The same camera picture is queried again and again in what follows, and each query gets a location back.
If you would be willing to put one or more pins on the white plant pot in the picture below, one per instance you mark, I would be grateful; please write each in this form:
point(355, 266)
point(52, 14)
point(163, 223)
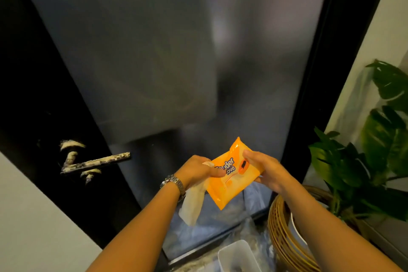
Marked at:
point(298, 230)

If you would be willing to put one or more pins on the person's right forearm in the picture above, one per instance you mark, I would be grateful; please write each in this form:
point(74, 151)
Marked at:
point(334, 233)

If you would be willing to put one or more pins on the orange wet wipes packet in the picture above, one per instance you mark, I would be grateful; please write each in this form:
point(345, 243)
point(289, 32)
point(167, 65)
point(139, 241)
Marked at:
point(231, 174)

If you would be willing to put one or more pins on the black framed glass door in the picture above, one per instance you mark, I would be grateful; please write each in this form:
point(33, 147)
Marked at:
point(178, 83)

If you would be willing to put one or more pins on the person's left hand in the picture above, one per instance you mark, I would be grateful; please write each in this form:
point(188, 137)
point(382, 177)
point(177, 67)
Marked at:
point(191, 169)

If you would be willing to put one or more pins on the person's left thumb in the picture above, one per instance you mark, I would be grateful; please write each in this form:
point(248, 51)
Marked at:
point(214, 171)

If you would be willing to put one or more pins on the white plastic container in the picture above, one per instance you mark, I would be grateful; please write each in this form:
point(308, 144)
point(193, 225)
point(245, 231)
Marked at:
point(239, 257)

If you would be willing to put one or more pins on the green leafy plant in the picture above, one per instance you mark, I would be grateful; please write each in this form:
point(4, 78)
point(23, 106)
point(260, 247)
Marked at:
point(366, 153)

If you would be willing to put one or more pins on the person's right thumb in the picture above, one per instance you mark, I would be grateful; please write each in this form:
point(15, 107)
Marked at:
point(253, 157)

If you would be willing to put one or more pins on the woven rattan basket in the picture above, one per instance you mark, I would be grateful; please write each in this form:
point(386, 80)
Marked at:
point(287, 233)

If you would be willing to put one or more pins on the silver wristwatch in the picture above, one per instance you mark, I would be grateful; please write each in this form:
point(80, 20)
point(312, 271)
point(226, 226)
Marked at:
point(174, 183)

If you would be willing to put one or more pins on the person's right hand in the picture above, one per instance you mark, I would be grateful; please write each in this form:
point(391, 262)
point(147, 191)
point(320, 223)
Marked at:
point(271, 169)

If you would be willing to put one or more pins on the person's left forearm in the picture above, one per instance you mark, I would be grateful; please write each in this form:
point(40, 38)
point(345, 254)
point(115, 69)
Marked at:
point(137, 233)

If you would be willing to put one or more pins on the white wet wipe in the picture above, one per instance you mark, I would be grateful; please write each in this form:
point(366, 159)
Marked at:
point(194, 200)

